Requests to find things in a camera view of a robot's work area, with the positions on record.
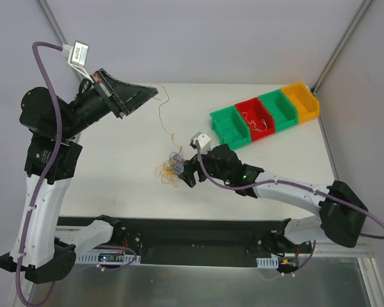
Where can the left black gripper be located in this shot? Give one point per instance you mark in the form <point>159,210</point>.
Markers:
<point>109,94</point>

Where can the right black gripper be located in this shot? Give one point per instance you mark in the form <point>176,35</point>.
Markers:
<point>196,165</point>

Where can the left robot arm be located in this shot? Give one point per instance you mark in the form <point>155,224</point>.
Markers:
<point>50,165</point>

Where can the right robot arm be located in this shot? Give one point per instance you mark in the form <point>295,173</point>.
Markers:
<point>337,213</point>

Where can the near green bin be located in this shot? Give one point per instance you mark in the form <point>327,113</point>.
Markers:
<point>230,127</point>

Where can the green bin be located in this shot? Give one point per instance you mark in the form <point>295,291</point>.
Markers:
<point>230,127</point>
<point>282,110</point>

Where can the red bin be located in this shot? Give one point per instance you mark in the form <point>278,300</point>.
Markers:
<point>258,119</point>

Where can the far green bin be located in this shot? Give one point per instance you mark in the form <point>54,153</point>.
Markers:
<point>282,110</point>

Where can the yellow bin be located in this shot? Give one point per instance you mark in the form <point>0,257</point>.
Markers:
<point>303,100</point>

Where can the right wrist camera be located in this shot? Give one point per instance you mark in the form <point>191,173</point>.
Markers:
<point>202,141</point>

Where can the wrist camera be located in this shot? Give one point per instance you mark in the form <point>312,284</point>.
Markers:
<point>76,55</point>
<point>202,141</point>

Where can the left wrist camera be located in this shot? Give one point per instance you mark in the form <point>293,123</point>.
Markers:
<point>76,55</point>

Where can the left aluminium frame post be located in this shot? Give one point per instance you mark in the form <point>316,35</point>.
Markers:
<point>60,38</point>

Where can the aluminium frame post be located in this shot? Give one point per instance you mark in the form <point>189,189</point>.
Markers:
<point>341,45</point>
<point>60,38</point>

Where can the right white cable duct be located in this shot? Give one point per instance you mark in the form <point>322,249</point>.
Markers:
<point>267,263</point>

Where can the white cable duct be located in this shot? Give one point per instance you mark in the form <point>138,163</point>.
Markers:
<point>267,263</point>
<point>108,257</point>

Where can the left white cable duct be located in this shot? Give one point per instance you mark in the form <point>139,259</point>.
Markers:
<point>108,257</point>

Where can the right aluminium frame post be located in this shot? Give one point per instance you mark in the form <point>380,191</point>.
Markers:
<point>341,45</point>

